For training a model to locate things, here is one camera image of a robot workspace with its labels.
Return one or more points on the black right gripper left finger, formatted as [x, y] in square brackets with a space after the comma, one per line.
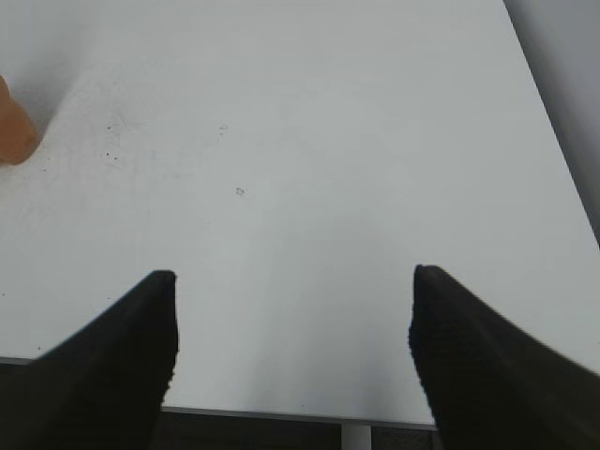
[103, 387]

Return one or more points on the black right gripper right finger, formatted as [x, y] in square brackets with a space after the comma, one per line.
[490, 385]

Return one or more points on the orange soda plastic bottle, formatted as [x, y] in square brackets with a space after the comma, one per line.
[19, 137]

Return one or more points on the white table leg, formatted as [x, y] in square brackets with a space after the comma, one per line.
[355, 437]

